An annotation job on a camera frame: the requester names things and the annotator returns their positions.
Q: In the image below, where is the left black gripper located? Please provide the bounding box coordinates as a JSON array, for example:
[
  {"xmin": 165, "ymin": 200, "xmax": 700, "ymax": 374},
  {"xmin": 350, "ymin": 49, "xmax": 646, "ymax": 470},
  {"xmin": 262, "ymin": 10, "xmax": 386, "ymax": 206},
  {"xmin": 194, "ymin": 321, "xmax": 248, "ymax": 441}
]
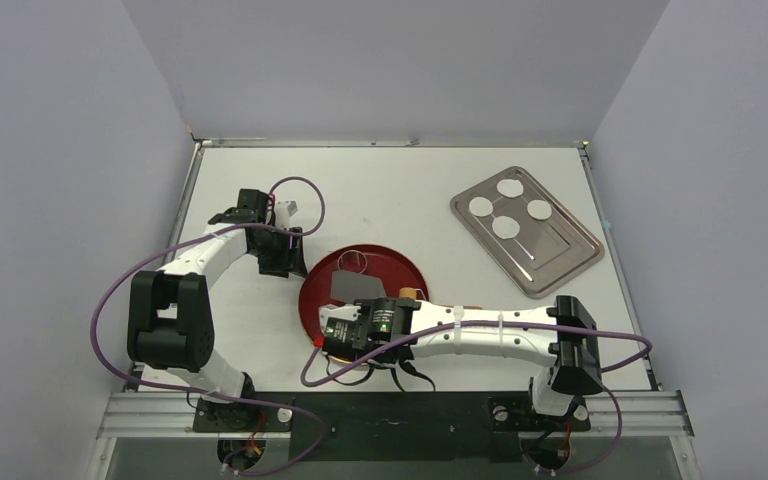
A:
[{"xmin": 250, "ymin": 226, "xmax": 306, "ymax": 279}]

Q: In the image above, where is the wooden dough roller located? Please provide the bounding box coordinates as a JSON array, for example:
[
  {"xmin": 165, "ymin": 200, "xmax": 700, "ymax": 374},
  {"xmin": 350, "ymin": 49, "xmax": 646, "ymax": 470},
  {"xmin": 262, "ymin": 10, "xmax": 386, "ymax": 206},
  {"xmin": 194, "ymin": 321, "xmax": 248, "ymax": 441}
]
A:
[{"xmin": 398, "ymin": 287, "xmax": 482, "ymax": 310}]

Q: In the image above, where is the round red lacquer tray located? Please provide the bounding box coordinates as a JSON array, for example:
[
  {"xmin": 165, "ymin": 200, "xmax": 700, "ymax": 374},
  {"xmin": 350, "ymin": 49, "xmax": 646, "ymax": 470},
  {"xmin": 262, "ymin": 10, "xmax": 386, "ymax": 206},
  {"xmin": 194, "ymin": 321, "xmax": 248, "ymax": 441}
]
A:
[{"xmin": 297, "ymin": 244, "xmax": 431, "ymax": 346}]

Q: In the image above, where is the round metal cutter ring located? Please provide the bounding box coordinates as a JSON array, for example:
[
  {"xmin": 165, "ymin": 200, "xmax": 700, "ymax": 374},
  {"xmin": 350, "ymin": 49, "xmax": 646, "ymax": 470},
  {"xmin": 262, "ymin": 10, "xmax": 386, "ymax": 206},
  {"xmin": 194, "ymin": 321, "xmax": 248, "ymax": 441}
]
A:
[{"xmin": 337, "ymin": 248, "xmax": 369, "ymax": 274}]

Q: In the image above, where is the white dough piece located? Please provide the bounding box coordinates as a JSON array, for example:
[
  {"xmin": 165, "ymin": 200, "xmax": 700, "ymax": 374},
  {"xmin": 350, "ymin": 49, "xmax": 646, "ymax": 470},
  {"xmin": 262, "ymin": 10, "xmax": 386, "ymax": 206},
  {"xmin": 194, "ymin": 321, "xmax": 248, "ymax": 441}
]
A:
[{"xmin": 318, "ymin": 304, "xmax": 360, "ymax": 342}]

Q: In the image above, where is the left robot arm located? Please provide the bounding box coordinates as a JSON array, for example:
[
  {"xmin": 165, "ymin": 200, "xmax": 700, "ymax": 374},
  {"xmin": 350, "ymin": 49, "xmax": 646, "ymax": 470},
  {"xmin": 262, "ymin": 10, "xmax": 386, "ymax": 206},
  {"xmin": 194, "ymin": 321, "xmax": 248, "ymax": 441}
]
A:
[{"xmin": 127, "ymin": 189, "xmax": 307, "ymax": 430}]

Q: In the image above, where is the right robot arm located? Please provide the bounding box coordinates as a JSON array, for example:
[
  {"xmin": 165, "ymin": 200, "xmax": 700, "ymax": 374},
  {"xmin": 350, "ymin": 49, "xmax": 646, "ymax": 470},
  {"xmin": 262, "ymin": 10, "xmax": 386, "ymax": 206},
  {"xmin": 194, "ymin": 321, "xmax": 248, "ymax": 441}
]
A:
[{"xmin": 318, "ymin": 296, "xmax": 604, "ymax": 427}]

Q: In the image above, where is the white dumpling wrapper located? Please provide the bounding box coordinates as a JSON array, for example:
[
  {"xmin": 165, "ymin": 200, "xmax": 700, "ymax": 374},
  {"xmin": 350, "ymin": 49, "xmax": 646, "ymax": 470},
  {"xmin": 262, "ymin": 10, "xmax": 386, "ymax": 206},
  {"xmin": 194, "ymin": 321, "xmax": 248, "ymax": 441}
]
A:
[
  {"xmin": 492, "ymin": 216, "xmax": 521, "ymax": 240},
  {"xmin": 527, "ymin": 199, "xmax": 553, "ymax": 221},
  {"xmin": 468, "ymin": 197, "xmax": 494, "ymax": 218},
  {"xmin": 496, "ymin": 178, "xmax": 524, "ymax": 198}
]

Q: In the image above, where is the rectangular steel tray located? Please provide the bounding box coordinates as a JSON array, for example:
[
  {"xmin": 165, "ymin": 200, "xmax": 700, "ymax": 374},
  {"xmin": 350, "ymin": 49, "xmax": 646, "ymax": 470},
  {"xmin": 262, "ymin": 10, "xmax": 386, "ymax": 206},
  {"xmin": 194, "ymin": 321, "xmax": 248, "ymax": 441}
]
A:
[{"xmin": 449, "ymin": 166, "xmax": 605, "ymax": 299}]

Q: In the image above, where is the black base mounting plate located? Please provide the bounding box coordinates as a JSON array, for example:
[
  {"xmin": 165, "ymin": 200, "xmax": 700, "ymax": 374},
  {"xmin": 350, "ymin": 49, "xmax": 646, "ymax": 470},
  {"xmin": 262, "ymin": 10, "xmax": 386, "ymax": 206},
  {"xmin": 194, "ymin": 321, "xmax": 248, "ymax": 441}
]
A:
[{"xmin": 191, "ymin": 392, "xmax": 592, "ymax": 464}]

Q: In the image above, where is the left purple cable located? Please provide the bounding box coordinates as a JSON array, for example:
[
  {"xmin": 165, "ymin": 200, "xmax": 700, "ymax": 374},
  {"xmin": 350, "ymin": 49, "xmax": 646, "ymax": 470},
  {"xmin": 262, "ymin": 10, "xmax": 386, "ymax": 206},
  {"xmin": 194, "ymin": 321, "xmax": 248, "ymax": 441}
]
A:
[{"xmin": 89, "ymin": 176, "xmax": 327, "ymax": 479}]

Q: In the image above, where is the aluminium frame rail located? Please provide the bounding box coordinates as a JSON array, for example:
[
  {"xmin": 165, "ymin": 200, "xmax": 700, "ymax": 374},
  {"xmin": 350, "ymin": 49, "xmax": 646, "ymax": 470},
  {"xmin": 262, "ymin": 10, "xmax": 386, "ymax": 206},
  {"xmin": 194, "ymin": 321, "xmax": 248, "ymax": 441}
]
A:
[{"xmin": 97, "ymin": 392, "xmax": 695, "ymax": 441}]

